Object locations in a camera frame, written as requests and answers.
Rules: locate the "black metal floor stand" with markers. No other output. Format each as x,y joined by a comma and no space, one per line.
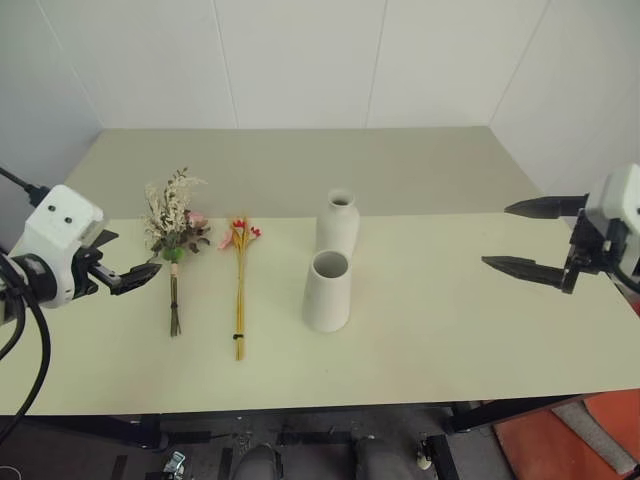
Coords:
445,457

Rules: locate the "orange floor mat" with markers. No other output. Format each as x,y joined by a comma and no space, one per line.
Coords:
540,450

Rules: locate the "black metal table frame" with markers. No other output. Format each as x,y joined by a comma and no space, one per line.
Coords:
310,405

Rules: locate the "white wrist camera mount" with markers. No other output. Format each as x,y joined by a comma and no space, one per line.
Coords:
59,222
616,200

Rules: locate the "dried mixed flower bouquet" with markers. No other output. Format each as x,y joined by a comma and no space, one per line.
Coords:
172,225

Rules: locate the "dark grey rounded shape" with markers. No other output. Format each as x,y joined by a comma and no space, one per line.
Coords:
259,462

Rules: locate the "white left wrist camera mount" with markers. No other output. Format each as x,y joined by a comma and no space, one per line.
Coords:
59,222

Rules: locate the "grey floor strip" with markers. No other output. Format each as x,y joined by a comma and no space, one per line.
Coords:
595,437

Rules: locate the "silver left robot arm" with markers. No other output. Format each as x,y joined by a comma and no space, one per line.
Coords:
29,276

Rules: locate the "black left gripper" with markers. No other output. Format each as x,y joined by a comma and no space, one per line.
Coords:
86,270

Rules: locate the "yellow-stemmed red flower bunch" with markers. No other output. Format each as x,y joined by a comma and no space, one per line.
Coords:
240,280

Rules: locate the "silver caster wheel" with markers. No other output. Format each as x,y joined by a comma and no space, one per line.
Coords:
176,462

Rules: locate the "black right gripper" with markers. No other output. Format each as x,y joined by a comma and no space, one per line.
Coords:
590,250

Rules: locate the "white caster wheel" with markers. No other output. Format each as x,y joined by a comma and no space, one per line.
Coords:
425,456

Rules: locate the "white conical ceramic vase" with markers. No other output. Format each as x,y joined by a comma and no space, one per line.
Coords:
327,300

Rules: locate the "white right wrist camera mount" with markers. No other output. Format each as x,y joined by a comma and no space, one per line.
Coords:
616,200

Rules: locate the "white bottle-shaped ceramic vase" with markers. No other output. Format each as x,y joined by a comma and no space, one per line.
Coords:
339,225

